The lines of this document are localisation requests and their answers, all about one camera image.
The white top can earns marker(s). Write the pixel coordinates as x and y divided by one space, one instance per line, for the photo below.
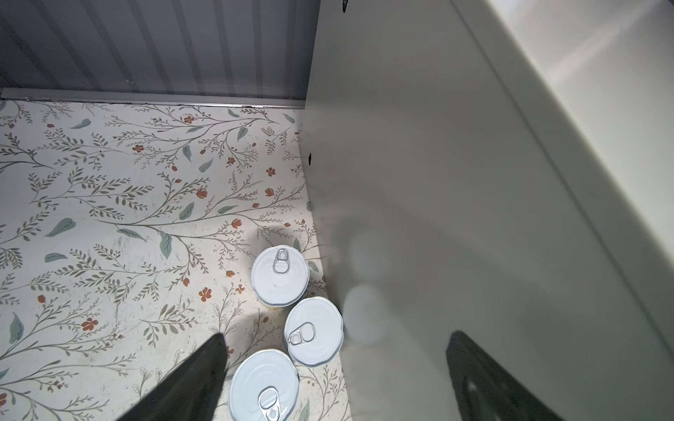
314 332

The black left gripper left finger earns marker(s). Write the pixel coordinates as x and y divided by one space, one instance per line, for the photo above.
191 391

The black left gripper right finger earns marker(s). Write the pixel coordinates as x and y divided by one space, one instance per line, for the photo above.
489 384

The pink label can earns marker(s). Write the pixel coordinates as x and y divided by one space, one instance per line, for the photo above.
264 387

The yellow can behind cabinet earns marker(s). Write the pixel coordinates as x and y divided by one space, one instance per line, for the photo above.
280 276

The white metal cabinet counter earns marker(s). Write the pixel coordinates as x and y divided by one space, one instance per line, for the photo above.
441 219

